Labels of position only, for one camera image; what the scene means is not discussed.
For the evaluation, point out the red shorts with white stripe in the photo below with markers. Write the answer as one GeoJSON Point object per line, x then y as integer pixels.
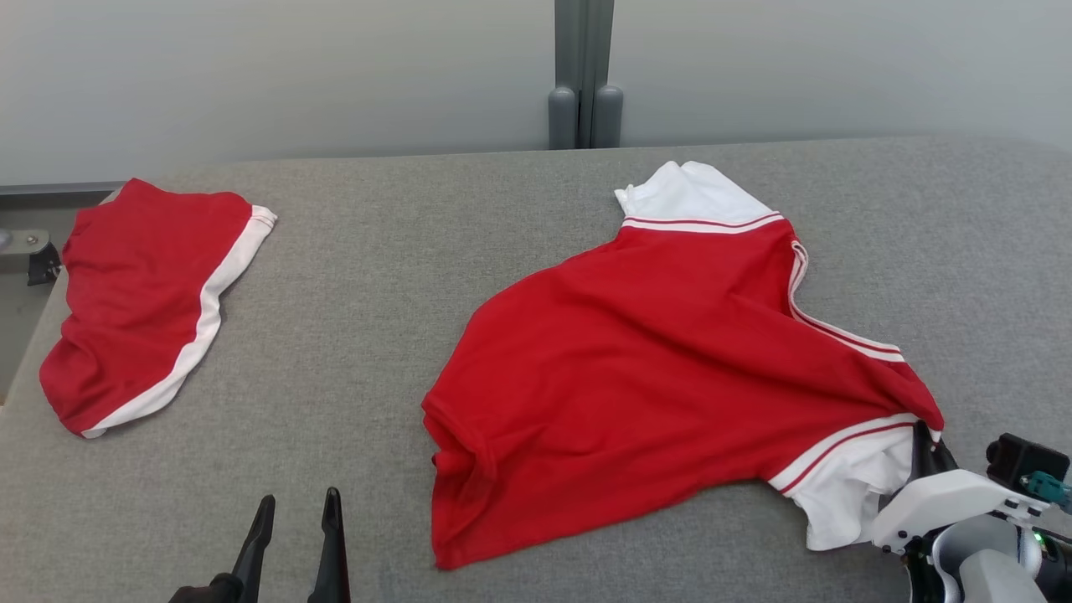
{"type": "Point", "coordinates": [134, 293]}

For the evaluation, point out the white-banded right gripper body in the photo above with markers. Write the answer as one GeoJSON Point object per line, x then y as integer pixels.
{"type": "Point", "coordinates": [938, 498]}

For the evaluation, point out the red shirt with white sleeves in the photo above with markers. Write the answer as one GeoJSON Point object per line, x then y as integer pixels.
{"type": "Point", "coordinates": [653, 360]}

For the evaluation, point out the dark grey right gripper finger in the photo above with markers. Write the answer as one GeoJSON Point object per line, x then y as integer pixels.
{"type": "Point", "coordinates": [943, 459]}
{"type": "Point", "coordinates": [924, 452]}

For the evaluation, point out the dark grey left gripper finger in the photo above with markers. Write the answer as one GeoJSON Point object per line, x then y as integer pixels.
{"type": "Point", "coordinates": [332, 553]}
{"type": "Point", "coordinates": [255, 548]}

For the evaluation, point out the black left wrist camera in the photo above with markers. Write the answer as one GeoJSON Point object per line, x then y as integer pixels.
{"type": "Point", "coordinates": [205, 591]}

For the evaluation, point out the black metal bracket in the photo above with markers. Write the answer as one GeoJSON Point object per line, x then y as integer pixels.
{"type": "Point", "coordinates": [43, 264]}

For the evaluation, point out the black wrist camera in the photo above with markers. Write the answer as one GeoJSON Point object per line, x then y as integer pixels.
{"type": "Point", "coordinates": [205, 591]}
{"type": "Point", "coordinates": [1022, 456]}

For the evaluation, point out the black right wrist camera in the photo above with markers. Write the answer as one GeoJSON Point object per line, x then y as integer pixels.
{"type": "Point", "coordinates": [1022, 456]}

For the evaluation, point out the grey double partition post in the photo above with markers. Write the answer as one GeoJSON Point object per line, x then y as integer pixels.
{"type": "Point", "coordinates": [584, 75]}

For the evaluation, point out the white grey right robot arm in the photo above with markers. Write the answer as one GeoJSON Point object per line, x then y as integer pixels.
{"type": "Point", "coordinates": [988, 569]}

